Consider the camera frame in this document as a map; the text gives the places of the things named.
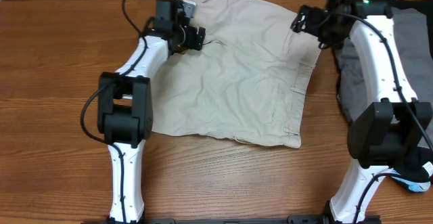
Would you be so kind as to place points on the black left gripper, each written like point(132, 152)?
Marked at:
point(191, 41)

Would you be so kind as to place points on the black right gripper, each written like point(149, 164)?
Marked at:
point(311, 15)

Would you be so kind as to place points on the beige shorts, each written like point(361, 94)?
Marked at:
point(248, 82)

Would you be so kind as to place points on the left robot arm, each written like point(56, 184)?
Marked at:
point(124, 101)

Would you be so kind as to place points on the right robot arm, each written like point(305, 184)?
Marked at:
point(394, 121)

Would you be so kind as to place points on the grey garment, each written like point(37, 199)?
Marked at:
point(352, 93)

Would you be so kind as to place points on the light blue garment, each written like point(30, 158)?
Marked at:
point(412, 187)

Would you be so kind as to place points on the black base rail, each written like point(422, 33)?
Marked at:
point(230, 221)

